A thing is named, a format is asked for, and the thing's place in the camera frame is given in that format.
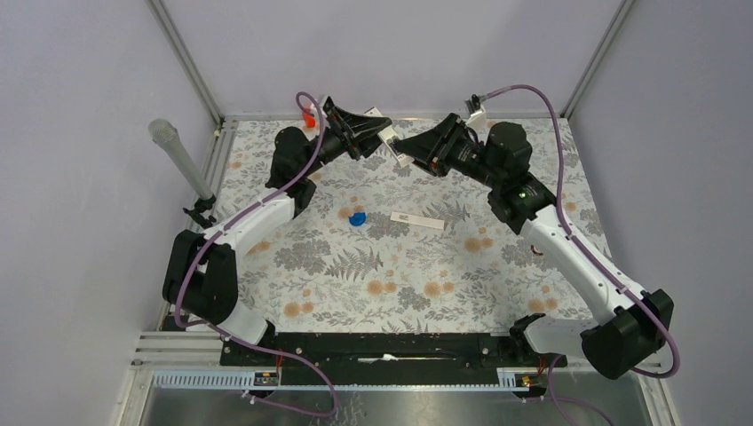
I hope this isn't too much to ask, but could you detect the floral patterned table mat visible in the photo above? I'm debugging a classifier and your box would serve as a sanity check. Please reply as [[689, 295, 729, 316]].
[[238, 152, 590, 333]]

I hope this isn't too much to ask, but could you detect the blue plastic piece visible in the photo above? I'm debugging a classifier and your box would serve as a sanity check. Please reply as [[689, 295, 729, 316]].
[[348, 211, 367, 226]]

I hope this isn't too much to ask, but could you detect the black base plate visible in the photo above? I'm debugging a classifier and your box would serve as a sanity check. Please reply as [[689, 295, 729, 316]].
[[219, 333, 567, 386]]

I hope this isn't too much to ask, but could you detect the white remote control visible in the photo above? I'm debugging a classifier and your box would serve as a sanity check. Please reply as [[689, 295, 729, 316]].
[[376, 124, 414, 168]]

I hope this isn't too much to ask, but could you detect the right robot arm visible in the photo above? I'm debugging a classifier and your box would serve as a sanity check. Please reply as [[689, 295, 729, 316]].
[[390, 114, 676, 380]]

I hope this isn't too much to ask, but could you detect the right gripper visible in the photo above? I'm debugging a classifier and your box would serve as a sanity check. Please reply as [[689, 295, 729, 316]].
[[393, 113, 503, 189]]

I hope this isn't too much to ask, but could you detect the microphone on black tripod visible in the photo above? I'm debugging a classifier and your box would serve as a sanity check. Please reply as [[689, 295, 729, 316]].
[[147, 118, 217, 229]]

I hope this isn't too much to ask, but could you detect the red plastic piece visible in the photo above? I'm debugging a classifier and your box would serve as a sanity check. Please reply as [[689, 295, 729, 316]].
[[302, 110, 317, 129]]

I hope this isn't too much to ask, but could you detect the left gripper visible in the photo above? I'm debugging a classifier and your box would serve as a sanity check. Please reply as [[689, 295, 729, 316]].
[[301, 107, 395, 178]]

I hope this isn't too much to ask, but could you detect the white remote battery cover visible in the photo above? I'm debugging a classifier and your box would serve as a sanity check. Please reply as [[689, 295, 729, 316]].
[[390, 211, 445, 230]]

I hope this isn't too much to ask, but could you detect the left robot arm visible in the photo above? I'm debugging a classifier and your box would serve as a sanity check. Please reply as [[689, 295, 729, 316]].
[[162, 98, 392, 365]]

